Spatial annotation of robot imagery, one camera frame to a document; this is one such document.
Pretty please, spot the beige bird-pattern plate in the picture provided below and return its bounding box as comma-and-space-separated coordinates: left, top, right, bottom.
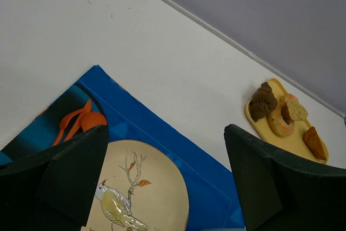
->
81, 140, 189, 231

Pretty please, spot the glazed donut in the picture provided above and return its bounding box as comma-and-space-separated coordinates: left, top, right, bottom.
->
267, 94, 298, 137

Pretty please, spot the chocolate croissant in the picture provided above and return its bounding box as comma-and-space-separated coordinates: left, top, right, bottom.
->
249, 82, 278, 122

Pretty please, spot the yellow tray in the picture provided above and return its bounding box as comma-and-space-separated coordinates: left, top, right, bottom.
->
244, 77, 330, 165

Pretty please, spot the orange plastic spoon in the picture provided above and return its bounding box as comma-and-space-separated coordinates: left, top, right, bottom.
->
64, 111, 108, 141

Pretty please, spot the half bread roll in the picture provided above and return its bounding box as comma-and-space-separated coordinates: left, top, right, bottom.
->
286, 100, 308, 121

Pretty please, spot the blue placemat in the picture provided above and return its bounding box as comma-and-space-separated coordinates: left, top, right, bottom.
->
1, 65, 244, 230

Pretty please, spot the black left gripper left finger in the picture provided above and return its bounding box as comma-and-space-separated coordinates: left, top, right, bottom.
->
1, 125, 109, 230

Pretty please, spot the brown bread wedge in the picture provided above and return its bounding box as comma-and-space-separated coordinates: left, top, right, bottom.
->
303, 127, 328, 161

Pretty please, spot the orange plastic fork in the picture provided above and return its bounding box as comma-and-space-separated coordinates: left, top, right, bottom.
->
52, 99, 91, 146

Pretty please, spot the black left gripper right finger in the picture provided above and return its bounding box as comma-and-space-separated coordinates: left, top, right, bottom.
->
224, 124, 345, 230

